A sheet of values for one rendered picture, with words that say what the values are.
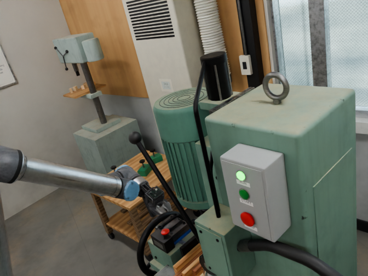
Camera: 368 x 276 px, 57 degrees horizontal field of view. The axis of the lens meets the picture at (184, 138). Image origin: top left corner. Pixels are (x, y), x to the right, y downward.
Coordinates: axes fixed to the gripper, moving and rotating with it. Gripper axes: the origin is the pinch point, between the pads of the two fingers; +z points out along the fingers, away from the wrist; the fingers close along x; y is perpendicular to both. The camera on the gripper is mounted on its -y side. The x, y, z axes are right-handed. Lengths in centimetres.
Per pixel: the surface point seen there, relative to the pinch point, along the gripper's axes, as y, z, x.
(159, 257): 11.0, 16.6, -21.6
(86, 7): 12, -235, 105
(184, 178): 56, 25, -18
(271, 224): 74, 55, -27
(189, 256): 21.6, 28.1, -18.1
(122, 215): -104, -88, 27
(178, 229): 21.6, 18.1, -13.5
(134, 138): 67, 13, -25
